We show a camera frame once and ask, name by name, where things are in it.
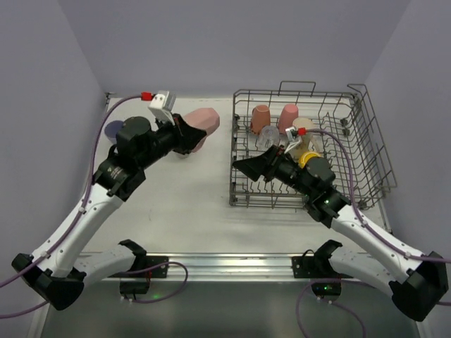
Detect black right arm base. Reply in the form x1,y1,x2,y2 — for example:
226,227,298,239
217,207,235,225
291,239,342,301

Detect yellow mug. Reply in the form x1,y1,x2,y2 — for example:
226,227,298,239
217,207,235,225
298,151,321,168

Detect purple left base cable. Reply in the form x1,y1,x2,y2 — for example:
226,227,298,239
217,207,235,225
121,259,191,304

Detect pink plastic cup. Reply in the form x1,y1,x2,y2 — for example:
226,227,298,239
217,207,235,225
278,104,299,134

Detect aluminium mounting rail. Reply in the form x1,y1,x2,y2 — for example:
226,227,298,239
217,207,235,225
45,251,419,282

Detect orange floral mug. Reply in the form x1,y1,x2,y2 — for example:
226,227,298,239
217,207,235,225
250,105,271,135

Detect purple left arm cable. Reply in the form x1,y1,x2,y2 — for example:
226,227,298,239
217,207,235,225
0,92,156,314

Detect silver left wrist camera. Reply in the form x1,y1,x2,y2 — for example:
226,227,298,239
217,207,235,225
148,91,176,125

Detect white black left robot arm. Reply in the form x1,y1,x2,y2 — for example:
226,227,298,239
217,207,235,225
12,114,217,311

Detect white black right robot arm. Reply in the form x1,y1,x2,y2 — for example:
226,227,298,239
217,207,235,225
232,146,449,322

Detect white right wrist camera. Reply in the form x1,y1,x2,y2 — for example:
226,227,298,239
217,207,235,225
285,126,307,153

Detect cream seahorse mug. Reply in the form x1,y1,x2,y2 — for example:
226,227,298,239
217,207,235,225
291,117,322,154

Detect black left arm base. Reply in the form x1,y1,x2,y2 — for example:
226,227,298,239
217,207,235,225
113,239,169,300

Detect clear glass tumbler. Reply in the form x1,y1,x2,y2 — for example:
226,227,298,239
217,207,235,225
257,125,280,150

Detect pink faceted mug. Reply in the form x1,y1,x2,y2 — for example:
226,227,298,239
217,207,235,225
183,108,220,153

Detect grey wire dish rack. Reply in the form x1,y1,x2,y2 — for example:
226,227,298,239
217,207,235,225
230,80,397,211

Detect lavender plastic cup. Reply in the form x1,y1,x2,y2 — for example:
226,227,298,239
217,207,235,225
104,120,123,144

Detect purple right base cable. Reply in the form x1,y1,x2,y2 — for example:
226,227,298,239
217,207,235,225
296,281,371,338

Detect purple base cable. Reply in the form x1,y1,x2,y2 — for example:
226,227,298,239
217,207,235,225
296,281,371,338
121,259,191,304

